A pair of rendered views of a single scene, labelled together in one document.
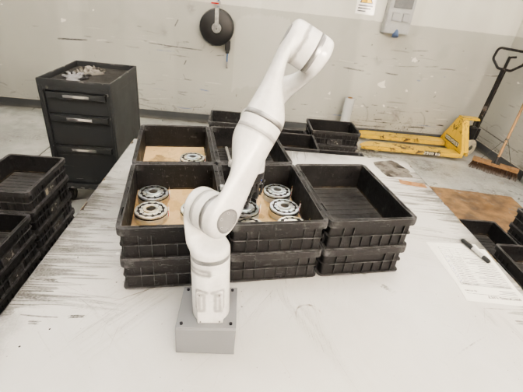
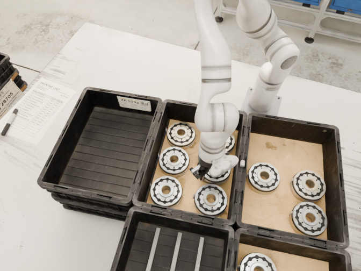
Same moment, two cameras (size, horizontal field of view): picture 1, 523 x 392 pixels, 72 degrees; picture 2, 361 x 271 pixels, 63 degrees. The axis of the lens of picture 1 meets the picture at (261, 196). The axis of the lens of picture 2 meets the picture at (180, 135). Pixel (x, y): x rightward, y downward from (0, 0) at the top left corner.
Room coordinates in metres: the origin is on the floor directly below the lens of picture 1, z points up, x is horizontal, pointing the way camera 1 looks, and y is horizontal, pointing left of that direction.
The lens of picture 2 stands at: (1.45, 0.15, 1.74)
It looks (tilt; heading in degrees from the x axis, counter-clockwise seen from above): 58 degrees down; 208
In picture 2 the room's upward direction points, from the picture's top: 1 degrees counter-clockwise
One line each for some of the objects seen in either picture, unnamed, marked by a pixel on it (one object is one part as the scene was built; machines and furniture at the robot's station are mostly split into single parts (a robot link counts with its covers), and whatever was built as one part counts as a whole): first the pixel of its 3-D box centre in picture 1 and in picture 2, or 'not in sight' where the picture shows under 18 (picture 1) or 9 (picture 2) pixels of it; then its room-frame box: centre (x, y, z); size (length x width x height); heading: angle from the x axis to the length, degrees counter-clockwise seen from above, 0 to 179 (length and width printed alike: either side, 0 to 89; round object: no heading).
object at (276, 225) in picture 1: (266, 192); (194, 155); (1.04, -0.02, 0.92); 0.40 x 0.30 x 0.02; 15
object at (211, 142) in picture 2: not in sight; (218, 127); (1.04, 0.05, 1.12); 0.09 x 0.07 x 0.15; 119
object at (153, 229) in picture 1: (174, 194); (290, 172); (0.97, 0.27, 0.92); 0.40 x 0.30 x 0.02; 15
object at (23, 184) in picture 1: (27, 209); not in sight; (1.54, 1.23, 0.37); 0.40 x 0.30 x 0.45; 5
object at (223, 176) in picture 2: (243, 208); (215, 167); (1.02, 0.05, 0.86); 0.10 x 0.10 x 0.01
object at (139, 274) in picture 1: (175, 233); not in sight; (0.97, 0.27, 0.76); 0.40 x 0.30 x 0.12; 15
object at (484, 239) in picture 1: (482, 253); not in sight; (1.77, -1.36, 0.26); 0.40 x 0.30 x 0.23; 5
